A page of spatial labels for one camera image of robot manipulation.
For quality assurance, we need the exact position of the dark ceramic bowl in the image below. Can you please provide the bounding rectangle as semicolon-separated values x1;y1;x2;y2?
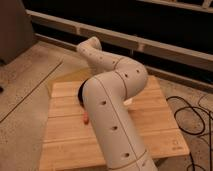
78;85;84;108

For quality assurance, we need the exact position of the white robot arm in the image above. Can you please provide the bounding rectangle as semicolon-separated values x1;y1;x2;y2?
77;37;158;171

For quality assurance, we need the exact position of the white paper cup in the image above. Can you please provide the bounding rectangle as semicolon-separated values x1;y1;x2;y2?
124;98;133;106

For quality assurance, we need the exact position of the wooden cutting board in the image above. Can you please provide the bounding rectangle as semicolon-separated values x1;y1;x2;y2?
39;76;189;171

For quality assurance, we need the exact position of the grey cabinet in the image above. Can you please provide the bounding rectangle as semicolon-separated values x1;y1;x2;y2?
0;0;37;64

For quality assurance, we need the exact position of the white metal rail frame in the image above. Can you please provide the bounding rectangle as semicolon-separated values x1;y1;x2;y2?
23;0;213;72

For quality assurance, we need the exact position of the black cable on floor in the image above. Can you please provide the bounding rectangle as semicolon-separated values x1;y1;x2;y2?
165;94;213;171

